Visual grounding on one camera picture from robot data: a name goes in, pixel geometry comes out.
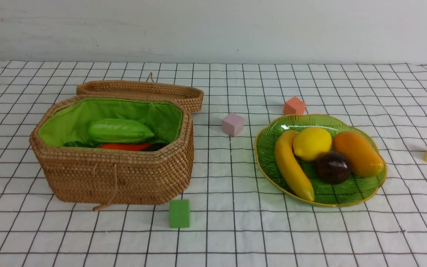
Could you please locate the yellow banana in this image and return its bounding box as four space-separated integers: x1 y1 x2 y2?
274 130 315 202

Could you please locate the yellow lemon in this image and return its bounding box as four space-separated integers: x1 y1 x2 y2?
292 127 332 162

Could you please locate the orange carrot with green leaves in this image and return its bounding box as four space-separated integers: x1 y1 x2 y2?
64 141 159 151

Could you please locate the purple mangosteen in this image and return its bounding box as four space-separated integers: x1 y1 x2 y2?
315 151 351 184

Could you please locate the orange mango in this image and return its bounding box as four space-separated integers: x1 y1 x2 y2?
332 131 384 178

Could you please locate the dark purple eggplant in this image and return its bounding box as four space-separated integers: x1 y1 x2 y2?
141 143 168 152

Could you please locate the pink foam cube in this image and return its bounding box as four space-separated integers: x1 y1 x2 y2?
222 113 244 136

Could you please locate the woven wicker basket lid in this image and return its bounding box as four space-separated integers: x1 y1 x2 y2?
76 73 204 113

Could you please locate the white checkered tablecloth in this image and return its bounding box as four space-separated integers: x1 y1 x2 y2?
0 61 427 267

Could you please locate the orange foam cube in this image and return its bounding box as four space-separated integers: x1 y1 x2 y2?
283 96 307 115

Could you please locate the green foam cube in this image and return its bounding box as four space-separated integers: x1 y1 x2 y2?
168 199 190 228

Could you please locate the woven wicker basket green lining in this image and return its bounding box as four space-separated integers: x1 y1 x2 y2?
29 95 194 211

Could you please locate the green glass leaf plate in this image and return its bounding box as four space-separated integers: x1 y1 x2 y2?
255 114 387 207

